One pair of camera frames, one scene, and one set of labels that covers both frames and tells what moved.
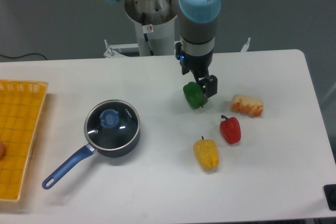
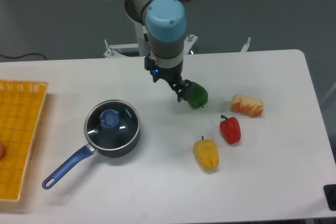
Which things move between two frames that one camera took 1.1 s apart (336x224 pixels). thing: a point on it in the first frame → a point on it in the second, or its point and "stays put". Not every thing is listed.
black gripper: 198,66 → 172,75
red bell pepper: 230,128 stays put
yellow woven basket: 20,104 stays put
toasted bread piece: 247,105 stays put
